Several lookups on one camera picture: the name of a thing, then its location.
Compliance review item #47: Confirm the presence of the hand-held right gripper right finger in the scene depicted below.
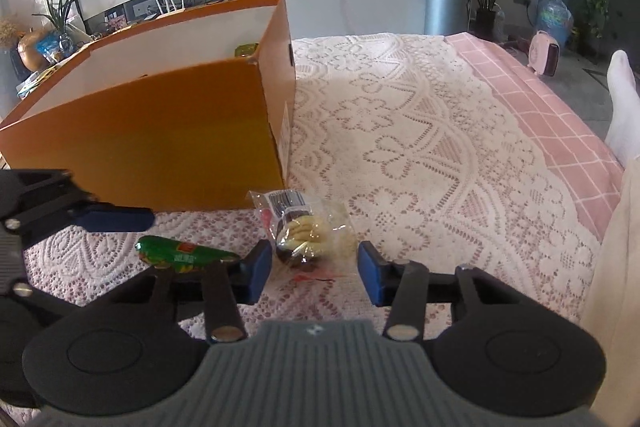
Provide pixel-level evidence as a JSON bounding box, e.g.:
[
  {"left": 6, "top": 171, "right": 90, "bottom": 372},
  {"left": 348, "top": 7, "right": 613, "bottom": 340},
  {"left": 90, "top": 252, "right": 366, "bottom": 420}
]
[{"left": 357, "top": 241, "right": 507, "bottom": 341}]

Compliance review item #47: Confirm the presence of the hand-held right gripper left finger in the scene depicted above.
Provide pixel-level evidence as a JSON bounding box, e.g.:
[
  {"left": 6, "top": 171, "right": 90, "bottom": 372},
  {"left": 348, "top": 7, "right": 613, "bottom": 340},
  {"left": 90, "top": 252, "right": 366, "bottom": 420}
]
[{"left": 114, "top": 240, "right": 274, "bottom": 342}]

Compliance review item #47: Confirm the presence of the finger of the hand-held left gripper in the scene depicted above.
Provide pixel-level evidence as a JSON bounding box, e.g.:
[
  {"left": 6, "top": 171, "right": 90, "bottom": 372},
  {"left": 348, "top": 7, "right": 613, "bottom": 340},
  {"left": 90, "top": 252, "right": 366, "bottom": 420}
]
[
  {"left": 0, "top": 169, "right": 156, "bottom": 233},
  {"left": 0, "top": 278, "right": 83, "bottom": 315}
]

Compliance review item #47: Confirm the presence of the clear packet of yellow cakes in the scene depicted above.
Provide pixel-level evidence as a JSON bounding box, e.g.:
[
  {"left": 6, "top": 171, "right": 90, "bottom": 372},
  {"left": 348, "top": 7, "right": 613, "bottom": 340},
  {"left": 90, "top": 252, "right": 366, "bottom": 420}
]
[{"left": 247, "top": 188, "right": 359, "bottom": 282}]

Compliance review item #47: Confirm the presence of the green snack packet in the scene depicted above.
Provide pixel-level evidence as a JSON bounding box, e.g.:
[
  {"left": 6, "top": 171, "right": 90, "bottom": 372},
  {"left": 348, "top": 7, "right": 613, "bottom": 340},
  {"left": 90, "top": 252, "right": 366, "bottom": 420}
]
[{"left": 136, "top": 235, "right": 242, "bottom": 274}]

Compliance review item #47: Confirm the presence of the orange cardboard box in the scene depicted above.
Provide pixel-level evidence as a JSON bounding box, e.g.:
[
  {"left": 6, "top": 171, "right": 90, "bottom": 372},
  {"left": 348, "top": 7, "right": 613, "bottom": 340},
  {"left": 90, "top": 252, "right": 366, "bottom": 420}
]
[{"left": 0, "top": 0, "right": 297, "bottom": 212}]

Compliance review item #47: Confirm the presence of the orange gourd ornament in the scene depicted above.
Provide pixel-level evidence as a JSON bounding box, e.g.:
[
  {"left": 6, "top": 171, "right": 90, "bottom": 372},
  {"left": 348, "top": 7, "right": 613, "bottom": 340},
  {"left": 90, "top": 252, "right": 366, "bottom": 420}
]
[{"left": 17, "top": 29, "right": 53, "bottom": 72}]

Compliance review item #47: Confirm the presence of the small potted plant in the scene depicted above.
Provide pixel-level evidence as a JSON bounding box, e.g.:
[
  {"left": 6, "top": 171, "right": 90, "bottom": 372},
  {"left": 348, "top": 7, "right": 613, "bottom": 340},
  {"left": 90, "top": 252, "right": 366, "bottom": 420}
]
[{"left": 32, "top": 0, "right": 91, "bottom": 54}]

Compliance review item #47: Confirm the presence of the pink checked sheet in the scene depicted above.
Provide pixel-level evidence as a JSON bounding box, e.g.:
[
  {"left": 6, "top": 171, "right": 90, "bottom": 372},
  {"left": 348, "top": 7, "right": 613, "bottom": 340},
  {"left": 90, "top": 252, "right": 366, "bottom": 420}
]
[{"left": 445, "top": 32, "right": 626, "bottom": 241}]

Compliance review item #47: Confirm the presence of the cream cloth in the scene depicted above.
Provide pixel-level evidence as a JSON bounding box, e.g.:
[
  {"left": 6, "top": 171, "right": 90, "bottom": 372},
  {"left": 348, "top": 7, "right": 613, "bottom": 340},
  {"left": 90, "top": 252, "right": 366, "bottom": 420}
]
[{"left": 580, "top": 154, "right": 640, "bottom": 409}]

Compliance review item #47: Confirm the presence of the white low cabinet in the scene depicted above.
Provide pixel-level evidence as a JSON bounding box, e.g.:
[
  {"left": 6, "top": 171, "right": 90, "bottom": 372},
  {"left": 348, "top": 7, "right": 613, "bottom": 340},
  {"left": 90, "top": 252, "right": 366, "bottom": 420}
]
[{"left": 285, "top": 0, "right": 427, "bottom": 40}]

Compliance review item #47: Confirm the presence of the grey trash can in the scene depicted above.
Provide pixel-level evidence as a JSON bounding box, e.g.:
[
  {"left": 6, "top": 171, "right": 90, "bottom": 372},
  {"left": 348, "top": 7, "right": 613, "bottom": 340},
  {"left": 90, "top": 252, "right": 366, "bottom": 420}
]
[{"left": 421, "top": 0, "right": 473, "bottom": 36}]

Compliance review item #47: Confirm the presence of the pink space heater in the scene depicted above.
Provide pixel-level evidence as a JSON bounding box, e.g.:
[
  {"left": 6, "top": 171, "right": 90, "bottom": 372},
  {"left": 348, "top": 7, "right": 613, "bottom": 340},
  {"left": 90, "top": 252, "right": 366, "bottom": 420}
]
[{"left": 527, "top": 30, "right": 564, "bottom": 76}]

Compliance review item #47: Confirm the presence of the person's leg in white sock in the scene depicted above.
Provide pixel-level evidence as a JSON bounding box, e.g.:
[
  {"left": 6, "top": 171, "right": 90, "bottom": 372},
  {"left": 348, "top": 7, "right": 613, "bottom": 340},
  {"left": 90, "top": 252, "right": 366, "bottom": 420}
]
[{"left": 604, "top": 49, "right": 640, "bottom": 170}]

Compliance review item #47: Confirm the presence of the blue water jug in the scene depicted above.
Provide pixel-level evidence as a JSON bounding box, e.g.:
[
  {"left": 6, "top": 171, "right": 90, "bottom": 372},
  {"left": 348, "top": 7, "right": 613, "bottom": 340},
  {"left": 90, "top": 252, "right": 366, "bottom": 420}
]
[{"left": 537, "top": 0, "right": 575, "bottom": 50}]

